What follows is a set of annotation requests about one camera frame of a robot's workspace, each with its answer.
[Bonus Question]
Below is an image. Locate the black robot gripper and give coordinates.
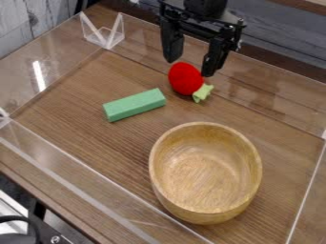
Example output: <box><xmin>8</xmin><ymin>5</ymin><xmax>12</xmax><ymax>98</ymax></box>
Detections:
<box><xmin>157</xmin><ymin>0</ymin><xmax>245</xmax><ymax>77</ymax></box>

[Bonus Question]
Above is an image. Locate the red plush strawberry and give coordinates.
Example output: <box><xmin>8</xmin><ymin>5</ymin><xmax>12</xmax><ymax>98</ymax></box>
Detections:
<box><xmin>168</xmin><ymin>62</ymin><xmax>213</xmax><ymax>103</ymax></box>

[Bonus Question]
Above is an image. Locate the green foam block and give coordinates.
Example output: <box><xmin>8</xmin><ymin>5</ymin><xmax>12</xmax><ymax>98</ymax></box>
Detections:
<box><xmin>101</xmin><ymin>89</ymin><xmax>165</xmax><ymax>122</ymax></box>

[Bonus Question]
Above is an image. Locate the wooden bowl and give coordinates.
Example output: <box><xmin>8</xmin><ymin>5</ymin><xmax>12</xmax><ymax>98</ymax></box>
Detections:
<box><xmin>149</xmin><ymin>122</ymin><xmax>261</xmax><ymax>225</ymax></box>

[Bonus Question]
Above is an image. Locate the clear acrylic corner bracket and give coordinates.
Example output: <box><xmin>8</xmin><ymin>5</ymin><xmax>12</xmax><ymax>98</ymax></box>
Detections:
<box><xmin>78</xmin><ymin>12</ymin><xmax>124</xmax><ymax>50</ymax></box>

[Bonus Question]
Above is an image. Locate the black metal table frame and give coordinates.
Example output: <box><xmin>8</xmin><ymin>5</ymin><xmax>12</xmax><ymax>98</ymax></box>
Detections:
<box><xmin>24</xmin><ymin>198</ymin><xmax>86</xmax><ymax>244</ymax></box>

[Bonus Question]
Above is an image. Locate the black cable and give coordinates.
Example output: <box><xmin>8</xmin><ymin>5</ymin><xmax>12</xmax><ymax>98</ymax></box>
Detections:
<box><xmin>0</xmin><ymin>214</ymin><xmax>42</xmax><ymax>244</ymax></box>

